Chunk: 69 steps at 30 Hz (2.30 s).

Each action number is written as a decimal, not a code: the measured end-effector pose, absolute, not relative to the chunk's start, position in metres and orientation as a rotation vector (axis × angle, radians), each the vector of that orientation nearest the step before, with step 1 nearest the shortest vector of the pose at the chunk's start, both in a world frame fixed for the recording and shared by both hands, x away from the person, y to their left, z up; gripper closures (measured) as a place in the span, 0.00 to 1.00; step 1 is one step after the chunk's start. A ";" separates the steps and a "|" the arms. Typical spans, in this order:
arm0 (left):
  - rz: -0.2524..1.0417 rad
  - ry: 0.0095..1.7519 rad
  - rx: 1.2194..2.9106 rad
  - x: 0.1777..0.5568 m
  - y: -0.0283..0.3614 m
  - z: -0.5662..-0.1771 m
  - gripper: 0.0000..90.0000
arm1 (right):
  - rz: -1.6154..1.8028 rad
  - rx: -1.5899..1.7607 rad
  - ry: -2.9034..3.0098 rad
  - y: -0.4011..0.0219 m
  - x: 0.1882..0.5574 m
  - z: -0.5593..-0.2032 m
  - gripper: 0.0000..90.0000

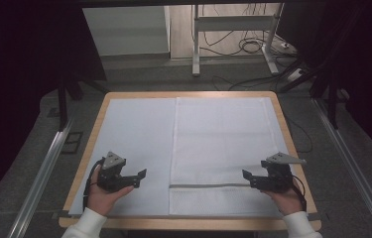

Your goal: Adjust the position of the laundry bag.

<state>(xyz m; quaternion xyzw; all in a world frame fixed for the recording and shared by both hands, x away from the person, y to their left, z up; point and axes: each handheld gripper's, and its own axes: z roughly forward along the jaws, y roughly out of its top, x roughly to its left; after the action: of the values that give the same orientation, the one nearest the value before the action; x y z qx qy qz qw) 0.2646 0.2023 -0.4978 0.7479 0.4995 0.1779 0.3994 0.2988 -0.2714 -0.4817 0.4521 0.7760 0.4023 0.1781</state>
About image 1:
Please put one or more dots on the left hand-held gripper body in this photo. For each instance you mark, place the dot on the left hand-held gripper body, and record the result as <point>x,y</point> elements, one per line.
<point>111,180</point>

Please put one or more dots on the white mesh laundry bag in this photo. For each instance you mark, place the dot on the white mesh laundry bag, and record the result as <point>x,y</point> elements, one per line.
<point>221,139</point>

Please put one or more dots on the white table cover sheet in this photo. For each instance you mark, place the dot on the white table cover sheet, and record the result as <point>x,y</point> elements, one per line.
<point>130,148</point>

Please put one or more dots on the white metal desk frame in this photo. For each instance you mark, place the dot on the white metal desk frame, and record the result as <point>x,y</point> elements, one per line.
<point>233,23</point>

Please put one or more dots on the aluminium floor rail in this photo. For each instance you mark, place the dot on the aluminium floor rail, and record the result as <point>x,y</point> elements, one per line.
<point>352,168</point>
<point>38,185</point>

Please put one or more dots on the white power strip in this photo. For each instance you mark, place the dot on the white power strip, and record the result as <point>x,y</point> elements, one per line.
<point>295,74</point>

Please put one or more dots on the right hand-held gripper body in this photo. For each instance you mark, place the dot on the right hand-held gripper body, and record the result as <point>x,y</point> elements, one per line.
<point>277,177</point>

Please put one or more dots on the white cabinet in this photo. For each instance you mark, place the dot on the white cabinet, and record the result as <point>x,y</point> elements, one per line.
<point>130,29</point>

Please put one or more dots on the black floor vent plate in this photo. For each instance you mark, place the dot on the black floor vent plate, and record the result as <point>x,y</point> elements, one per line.
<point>72,142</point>

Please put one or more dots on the black metal stand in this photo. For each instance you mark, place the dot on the black metal stand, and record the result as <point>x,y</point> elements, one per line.
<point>330,99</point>
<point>62,102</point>

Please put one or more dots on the person's right hand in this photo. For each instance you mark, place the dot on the person's right hand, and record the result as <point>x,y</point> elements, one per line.
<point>286,200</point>

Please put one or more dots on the person's left hand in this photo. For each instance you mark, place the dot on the person's left hand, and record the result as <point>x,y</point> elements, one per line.
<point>102,200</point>

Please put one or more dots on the dark curtain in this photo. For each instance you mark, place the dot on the dark curtain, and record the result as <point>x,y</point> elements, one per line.
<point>368,66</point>
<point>18,82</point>

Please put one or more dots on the wooden-edged table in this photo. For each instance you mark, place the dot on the wooden-edged table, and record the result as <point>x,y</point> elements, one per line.
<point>186,94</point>

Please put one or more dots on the grey tape piece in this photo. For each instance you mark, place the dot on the grey tape piece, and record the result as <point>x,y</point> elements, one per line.
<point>60,214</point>
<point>314,217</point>

